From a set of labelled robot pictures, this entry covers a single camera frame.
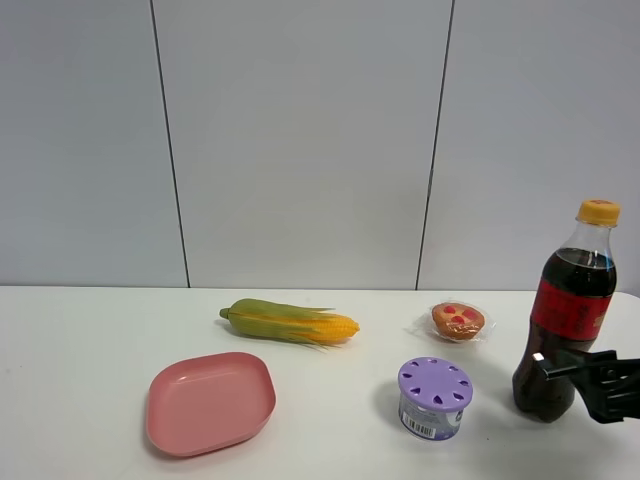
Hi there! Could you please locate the toy corn cob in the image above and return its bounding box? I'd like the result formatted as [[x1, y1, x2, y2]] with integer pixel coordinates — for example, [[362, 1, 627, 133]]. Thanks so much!
[[219, 298, 360, 348]]

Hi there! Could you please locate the wrapped fruit tart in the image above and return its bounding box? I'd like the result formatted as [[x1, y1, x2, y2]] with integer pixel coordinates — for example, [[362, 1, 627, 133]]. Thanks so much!
[[406, 301, 495, 344]]

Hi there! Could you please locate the cola bottle yellow cap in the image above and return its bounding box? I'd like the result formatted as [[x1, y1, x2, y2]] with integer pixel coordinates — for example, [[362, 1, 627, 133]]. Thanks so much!
[[512, 199, 621, 423]]

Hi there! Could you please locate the purple lid air freshener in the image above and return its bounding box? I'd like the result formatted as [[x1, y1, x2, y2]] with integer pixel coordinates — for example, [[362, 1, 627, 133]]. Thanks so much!
[[397, 357, 474, 441]]

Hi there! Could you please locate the pink square plate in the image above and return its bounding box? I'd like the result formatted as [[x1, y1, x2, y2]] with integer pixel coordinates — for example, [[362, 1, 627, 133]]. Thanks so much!
[[145, 352, 276, 458]]

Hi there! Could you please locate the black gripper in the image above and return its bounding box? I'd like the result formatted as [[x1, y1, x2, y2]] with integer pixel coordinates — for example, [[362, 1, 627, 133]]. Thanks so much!
[[532, 349, 639, 424]]

